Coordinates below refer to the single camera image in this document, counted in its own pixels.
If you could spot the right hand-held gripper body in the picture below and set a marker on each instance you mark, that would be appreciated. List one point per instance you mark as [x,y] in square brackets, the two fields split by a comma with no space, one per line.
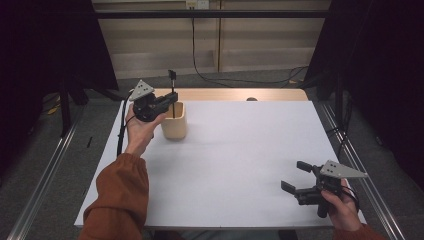
[328,181]

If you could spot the white table sheet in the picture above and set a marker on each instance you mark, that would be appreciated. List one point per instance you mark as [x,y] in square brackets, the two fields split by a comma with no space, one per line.
[216,206]

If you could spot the aluminium floor rail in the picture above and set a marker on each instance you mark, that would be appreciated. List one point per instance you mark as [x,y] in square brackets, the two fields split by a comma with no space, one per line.
[43,180]
[389,220]

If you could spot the dark round table grommet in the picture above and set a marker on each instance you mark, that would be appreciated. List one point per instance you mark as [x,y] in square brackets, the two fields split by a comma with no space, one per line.
[251,99]

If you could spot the black metal stand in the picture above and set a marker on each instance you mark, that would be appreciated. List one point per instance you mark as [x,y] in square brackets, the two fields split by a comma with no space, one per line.
[339,100]
[65,110]

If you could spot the black brush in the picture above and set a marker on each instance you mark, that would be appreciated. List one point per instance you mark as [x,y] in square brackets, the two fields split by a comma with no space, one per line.
[172,86]

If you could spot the person's right hand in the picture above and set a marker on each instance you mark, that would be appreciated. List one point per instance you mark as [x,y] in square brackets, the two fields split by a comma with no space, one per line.
[345,213]

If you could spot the wooden pen holder cup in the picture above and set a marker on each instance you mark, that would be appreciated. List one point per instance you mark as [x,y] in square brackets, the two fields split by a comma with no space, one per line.
[175,128]

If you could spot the black curtain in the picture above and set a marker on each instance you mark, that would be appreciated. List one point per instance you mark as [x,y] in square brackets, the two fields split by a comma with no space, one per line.
[383,66]
[40,50]

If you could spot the yellow floor item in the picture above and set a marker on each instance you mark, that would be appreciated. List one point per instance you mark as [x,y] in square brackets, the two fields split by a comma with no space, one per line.
[53,109]

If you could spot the white wall socket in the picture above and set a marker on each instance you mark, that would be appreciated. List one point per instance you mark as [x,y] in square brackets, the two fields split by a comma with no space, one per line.
[197,4]

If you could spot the black horizontal bar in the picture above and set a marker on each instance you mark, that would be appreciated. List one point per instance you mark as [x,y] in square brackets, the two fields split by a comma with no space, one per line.
[206,14]

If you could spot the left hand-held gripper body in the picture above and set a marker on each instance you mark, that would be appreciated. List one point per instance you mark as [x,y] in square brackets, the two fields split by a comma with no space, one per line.
[146,108]

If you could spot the person's left hand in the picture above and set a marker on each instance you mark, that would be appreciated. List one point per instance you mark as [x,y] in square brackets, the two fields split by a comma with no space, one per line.
[140,136]

